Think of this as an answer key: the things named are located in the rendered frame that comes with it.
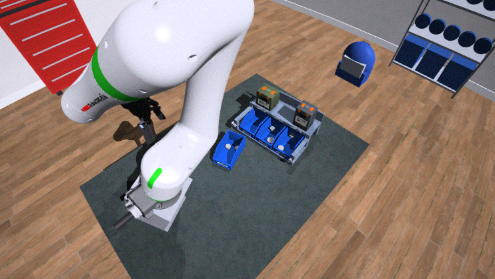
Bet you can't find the grey low shelf rack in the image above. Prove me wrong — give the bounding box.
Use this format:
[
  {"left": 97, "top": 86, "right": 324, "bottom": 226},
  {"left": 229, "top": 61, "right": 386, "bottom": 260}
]
[{"left": 231, "top": 92, "right": 324, "bottom": 166}]

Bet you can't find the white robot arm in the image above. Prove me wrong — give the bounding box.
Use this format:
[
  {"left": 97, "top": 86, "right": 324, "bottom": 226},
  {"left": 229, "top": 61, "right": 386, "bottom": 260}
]
[{"left": 61, "top": 0, "right": 254, "bottom": 231}]

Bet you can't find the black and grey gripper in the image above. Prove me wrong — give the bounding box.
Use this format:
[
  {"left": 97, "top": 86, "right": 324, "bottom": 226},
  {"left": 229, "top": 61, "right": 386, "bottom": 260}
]
[{"left": 129, "top": 97, "right": 166, "bottom": 146}]

